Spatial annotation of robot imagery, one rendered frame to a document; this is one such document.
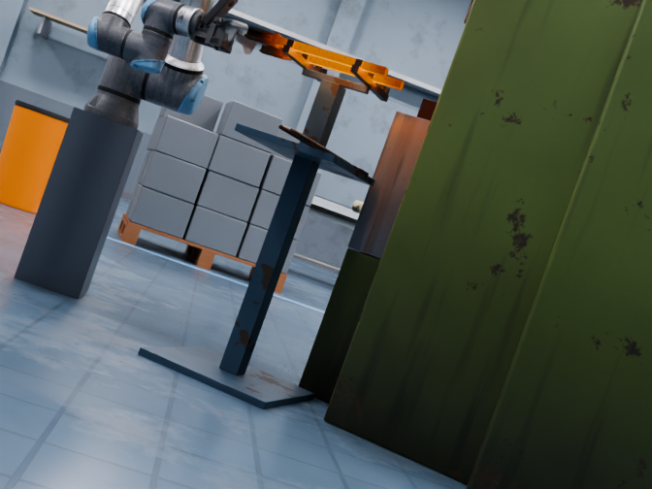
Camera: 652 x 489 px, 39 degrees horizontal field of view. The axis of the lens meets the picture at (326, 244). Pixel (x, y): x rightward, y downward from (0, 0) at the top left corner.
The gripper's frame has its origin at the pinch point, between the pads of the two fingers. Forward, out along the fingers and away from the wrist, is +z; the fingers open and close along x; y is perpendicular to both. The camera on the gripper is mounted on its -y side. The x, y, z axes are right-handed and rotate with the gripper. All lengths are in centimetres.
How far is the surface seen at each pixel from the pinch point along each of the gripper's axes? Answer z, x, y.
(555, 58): 79, -7, -17
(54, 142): -218, -225, 51
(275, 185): -114, -316, 30
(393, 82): 38.6, -10.7, 0.5
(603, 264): 109, 4, 31
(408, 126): 40, -36, 7
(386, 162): 37, -36, 20
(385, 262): 55, -9, 48
